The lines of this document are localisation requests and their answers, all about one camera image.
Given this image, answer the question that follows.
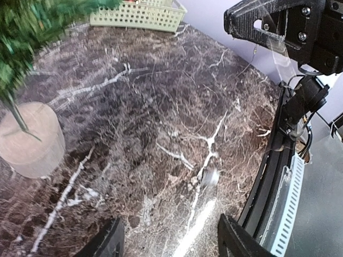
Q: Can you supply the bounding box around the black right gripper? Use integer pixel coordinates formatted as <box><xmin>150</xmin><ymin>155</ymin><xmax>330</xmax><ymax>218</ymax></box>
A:
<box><xmin>224</xmin><ymin>1</ymin><xmax>342</xmax><ymax>75</ymax></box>

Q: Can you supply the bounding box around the black front rail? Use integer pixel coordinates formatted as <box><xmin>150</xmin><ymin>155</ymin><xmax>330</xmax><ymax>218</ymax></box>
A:
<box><xmin>238</xmin><ymin>88</ymin><xmax>295</xmax><ymax>241</ymax></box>

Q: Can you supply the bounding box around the thin wire fairy light string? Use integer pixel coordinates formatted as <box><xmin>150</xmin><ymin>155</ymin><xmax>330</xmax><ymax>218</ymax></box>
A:
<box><xmin>241</xmin><ymin>5</ymin><xmax>298</xmax><ymax>89</ymax></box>

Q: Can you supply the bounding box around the beige plastic basket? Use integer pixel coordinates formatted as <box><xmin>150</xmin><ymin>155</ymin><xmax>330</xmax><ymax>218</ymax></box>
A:
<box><xmin>90</xmin><ymin>1</ymin><xmax>187</xmax><ymax>33</ymax></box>

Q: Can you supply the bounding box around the grey slotted cable duct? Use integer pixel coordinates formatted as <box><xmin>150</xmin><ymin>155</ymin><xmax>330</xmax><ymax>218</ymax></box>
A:
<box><xmin>271</xmin><ymin>153</ymin><xmax>305</xmax><ymax>256</ymax></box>

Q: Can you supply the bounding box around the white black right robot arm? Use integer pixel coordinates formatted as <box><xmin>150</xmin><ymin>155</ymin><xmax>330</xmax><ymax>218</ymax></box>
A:
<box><xmin>223</xmin><ymin>1</ymin><xmax>342</xmax><ymax>138</ymax></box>

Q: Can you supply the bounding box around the small green christmas tree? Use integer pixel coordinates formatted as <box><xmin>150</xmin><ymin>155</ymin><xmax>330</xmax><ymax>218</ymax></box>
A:
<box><xmin>0</xmin><ymin>0</ymin><xmax>121</xmax><ymax>179</ymax></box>

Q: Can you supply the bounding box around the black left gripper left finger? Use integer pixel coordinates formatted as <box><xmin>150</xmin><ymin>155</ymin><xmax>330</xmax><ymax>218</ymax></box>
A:
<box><xmin>74</xmin><ymin>218</ymin><xmax>125</xmax><ymax>257</ymax></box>

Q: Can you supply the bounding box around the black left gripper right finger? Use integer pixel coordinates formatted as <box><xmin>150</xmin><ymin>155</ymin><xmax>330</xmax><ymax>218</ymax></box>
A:
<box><xmin>218</xmin><ymin>214</ymin><xmax>275</xmax><ymax>256</ymax></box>

